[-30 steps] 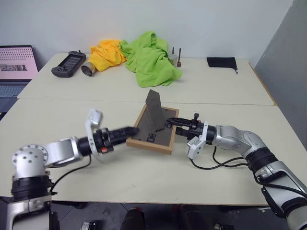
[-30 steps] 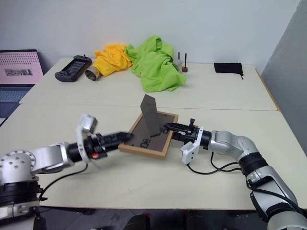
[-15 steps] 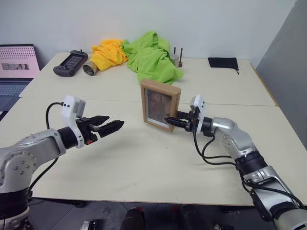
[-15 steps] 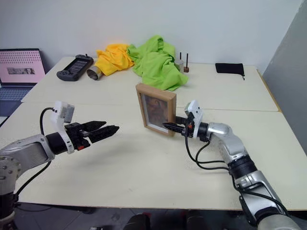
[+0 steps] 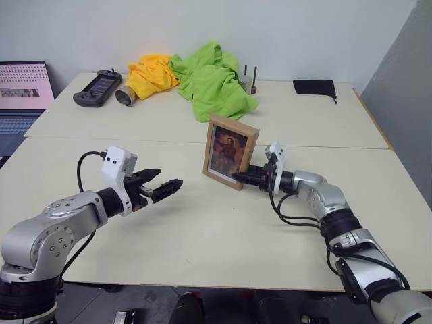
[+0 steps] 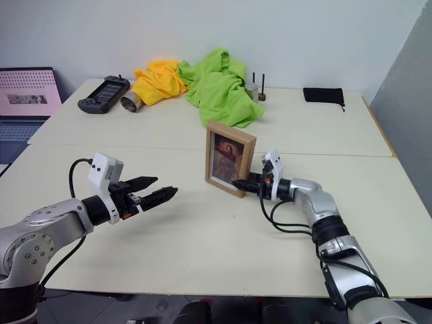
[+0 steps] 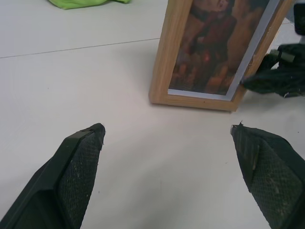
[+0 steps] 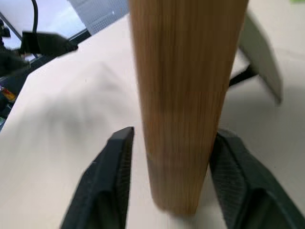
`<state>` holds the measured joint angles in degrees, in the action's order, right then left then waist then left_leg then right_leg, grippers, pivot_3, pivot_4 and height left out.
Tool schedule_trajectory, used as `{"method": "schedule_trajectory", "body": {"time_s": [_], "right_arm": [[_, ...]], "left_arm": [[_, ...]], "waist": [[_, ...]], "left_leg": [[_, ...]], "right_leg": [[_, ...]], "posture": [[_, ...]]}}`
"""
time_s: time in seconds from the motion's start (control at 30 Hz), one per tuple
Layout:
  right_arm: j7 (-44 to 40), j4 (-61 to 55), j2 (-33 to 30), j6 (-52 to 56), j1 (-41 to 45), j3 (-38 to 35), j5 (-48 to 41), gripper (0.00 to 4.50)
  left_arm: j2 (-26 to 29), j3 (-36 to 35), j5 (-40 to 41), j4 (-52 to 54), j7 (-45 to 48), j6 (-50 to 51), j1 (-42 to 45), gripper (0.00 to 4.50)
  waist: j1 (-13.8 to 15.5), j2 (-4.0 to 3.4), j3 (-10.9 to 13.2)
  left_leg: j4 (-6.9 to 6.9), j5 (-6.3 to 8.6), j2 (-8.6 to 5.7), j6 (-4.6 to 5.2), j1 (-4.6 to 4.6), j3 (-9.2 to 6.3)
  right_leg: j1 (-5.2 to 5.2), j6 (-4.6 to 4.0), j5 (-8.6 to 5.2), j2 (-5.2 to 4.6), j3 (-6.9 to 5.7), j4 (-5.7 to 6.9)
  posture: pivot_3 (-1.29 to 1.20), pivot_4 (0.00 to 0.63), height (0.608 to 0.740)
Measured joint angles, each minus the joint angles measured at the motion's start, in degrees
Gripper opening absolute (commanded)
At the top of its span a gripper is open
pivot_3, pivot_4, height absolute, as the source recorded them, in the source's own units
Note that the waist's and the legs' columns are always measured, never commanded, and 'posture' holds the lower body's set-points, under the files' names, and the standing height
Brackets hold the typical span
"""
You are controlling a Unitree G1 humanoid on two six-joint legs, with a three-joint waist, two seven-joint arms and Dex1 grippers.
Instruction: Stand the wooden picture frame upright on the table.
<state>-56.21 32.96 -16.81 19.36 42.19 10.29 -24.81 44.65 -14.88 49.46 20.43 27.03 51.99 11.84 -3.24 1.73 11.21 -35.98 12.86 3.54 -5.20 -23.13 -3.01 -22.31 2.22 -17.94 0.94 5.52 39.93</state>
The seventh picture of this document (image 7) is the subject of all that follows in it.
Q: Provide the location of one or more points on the green cloth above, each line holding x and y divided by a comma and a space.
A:
78, 3

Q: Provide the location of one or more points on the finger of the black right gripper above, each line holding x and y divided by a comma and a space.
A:
294, 53
278, 82

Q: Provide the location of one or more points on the wooden picture frame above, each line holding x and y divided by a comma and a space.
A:
162, 71

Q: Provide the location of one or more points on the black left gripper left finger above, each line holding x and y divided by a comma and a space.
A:
59, 181

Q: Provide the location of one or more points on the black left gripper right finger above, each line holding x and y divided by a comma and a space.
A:
274, 181

